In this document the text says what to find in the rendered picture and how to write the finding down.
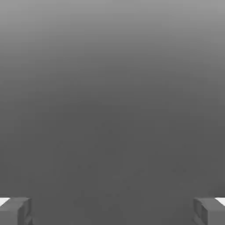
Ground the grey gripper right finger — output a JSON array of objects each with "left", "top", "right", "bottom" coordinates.
[{"left": 192, "top": 197, "right": 225, "bottom": 225}]

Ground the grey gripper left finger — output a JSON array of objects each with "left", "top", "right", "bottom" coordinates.
[{"left": 0, "top": 197, "right": 33, "bottom": 225}]

